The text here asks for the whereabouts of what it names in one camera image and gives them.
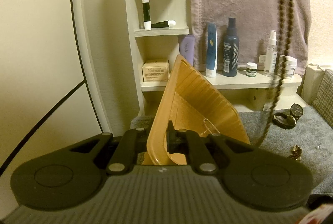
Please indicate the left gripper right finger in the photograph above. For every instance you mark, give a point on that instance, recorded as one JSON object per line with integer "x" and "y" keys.
{"x": 189, "y": 143}

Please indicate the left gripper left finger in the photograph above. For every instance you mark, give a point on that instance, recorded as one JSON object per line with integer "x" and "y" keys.
{"x": 132, "y": 143}

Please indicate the orange plastic tray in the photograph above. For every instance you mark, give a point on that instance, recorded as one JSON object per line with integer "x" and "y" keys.
{"x": 191, "y": 103}

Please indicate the small gold chain jewelry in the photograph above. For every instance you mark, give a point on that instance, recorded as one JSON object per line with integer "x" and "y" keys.
{"x": 295, "y": 153}

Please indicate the white blue cream tube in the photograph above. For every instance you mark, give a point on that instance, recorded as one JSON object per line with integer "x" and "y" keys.
{"x": 211, "y": 58}

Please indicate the small cardboard box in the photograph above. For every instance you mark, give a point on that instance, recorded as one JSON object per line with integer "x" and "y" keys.
{"x": 156, "y": 70}

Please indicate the mauve hanging towel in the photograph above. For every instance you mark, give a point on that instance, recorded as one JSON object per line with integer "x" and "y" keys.
{"x": 244, "y": 5}

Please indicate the large white cream jar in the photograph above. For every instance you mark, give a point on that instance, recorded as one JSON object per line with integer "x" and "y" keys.
{"x": 290, "y": 66}

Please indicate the clear spray bottle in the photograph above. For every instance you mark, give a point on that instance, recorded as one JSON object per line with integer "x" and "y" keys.
{"x": 271, "y": 54}

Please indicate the dark blue spray bottle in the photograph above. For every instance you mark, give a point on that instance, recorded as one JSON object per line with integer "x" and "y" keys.
{"x": 230, "y": 50}

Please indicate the lilac cosmetic tube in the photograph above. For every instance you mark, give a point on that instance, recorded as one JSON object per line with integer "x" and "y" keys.
{"x": 186, "y": 47}

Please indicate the small green white jar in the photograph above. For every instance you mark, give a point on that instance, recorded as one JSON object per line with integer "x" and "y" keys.
{"x": 251, "y": 69}

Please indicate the upright black white tube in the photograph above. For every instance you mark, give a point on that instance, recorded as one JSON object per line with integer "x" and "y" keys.
{"x": 146, "y": 14}

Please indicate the grey plaid pillow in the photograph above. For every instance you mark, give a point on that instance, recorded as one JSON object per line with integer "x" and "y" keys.
{"x": 324, "y": 100}

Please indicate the lying black white tube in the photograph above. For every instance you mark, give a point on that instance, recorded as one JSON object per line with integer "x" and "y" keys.
{"x": 164, "y": 24}

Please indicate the grey fluffy mat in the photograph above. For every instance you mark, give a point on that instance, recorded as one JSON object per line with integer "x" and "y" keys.
{"x": 312, "y": 134}

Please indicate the cream corner shelf unit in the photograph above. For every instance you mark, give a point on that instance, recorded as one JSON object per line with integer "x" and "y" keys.
{"x": 162, "y": 43}

